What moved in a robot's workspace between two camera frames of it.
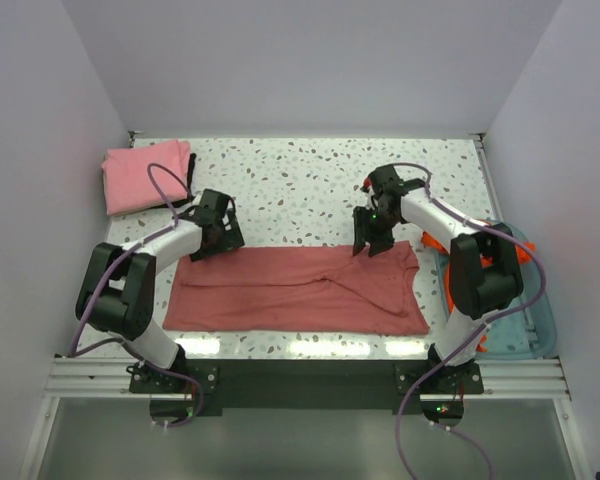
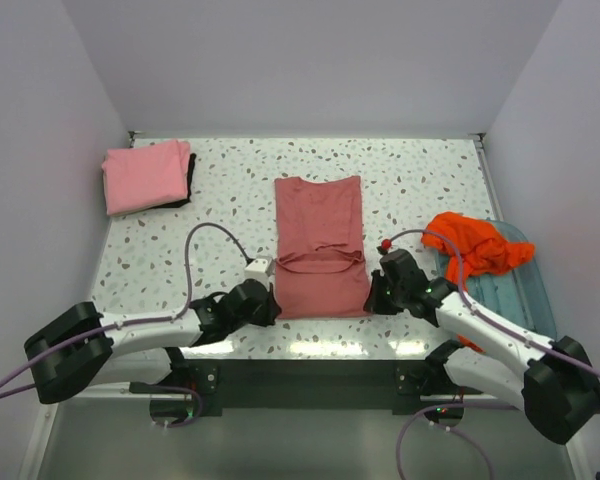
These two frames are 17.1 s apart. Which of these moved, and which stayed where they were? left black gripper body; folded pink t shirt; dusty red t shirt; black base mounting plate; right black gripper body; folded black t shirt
Moved: right black gripper body; left black gripper body; dusty red t shirt
Stayed: folded pink t shirt; black base mounting plate; folded black t shirt
